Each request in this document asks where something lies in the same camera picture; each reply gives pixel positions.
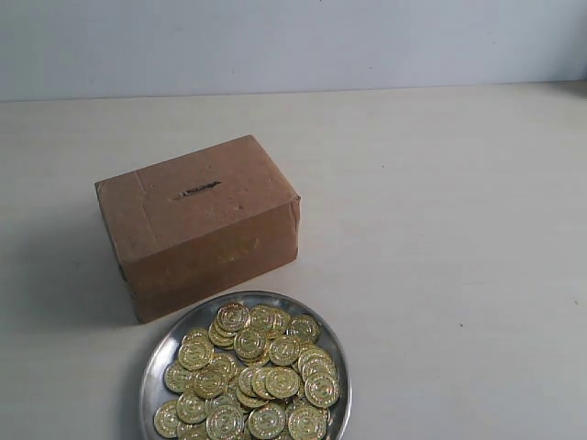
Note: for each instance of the gold coin far left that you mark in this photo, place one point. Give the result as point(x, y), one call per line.
point(178, 379)

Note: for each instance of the gold coin back right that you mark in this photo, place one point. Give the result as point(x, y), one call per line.
point(305, 327)

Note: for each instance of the gold coin left upper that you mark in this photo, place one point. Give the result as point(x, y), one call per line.
point(196, 354)

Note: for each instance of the gold coin front centre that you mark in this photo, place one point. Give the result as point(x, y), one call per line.
point(267, 422)

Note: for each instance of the gold coin top back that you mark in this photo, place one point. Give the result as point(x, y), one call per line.
point(232, 316)

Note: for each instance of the gold coin front left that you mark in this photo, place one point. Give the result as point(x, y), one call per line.
point(191, 408)

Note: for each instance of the gold coin front right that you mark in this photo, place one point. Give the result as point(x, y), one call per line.
point(307, 423)

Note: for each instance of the gold coin right edge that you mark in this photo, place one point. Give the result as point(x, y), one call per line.
point(322, 389)

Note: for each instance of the gold coin centre large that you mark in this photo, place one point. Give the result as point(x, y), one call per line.
point(282, 382)

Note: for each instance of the gold coin centre top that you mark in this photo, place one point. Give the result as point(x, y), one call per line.
point(250, 343)

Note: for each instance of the brown cardboard box with slot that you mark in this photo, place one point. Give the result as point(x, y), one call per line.
point(187, 228)

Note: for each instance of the round steel plate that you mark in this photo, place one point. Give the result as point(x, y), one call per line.
point(152, 391)

